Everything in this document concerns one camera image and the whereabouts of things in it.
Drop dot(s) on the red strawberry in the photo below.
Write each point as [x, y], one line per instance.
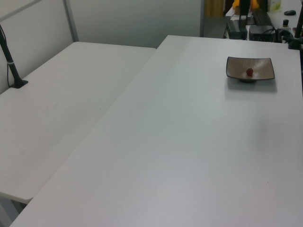
[249, 72]

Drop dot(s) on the square brown ceramic plate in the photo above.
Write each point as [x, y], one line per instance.
[261, 67]

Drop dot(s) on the black power supply box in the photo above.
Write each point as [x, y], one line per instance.
[233, 28]

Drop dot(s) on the yellow wooden cabinet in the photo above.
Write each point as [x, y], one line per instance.
[214, 8]

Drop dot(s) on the black equipment box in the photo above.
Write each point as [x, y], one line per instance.
[260, 32]

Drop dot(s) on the black upright monitor stand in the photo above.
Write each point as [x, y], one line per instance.
[243, 11]

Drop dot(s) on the orange round object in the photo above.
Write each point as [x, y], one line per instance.
[236, 3]

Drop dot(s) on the black keyboard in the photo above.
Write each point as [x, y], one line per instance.
[261, 17]

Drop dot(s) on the emergency stop button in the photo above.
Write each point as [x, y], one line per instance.
[286, 23]

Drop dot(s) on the green and white box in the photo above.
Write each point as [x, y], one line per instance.
[275, 4]

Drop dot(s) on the black computer mouse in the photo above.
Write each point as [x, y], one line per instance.
[290, 12]

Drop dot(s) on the grey aluminium frame post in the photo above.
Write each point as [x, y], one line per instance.
[201, 19]

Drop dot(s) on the black clamped camera stand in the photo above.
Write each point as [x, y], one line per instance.
[293, 43]

